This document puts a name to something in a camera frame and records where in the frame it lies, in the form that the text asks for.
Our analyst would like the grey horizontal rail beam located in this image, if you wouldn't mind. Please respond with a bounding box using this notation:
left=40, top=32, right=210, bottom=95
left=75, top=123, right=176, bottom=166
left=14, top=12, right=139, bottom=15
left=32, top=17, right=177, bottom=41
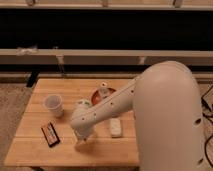
left=0, top=48, right=213, bottom=66

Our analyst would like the dark snack packet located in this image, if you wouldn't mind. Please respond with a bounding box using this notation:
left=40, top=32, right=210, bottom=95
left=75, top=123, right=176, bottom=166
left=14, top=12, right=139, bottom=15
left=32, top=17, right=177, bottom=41
left=41, top=122, right=60, bottom=147

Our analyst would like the small white bottle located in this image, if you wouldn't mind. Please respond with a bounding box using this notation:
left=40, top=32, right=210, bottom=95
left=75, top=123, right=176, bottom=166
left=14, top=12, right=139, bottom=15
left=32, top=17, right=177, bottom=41
left=99, top=82, right=110, bottom=99

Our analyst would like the black floor cable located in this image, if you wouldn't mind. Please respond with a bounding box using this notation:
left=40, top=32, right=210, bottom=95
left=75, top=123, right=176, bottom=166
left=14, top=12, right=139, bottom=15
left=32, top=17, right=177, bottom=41
left=200, top=84, right=213, bottom=168

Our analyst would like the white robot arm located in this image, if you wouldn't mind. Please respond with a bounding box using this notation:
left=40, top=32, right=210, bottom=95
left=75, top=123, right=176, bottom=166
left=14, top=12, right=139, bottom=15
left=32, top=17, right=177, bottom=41
left=71, top=61, right=205, bottom=171

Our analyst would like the orange round bowl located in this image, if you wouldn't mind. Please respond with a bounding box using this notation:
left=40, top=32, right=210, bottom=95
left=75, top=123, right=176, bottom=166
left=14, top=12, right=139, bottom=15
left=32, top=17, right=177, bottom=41
left=91, top=88, right=115, bottom=105

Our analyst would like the clear plastic cup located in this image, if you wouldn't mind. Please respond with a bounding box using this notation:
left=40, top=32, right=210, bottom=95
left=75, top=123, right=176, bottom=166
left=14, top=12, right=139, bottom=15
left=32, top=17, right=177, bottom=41
left=43, top=94, right=63, bottom=118

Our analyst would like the white rectangular sponge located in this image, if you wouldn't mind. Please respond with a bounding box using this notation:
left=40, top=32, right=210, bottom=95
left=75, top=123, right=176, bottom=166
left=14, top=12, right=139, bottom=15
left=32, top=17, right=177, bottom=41
left=110, top=118, right=122, bottom=138

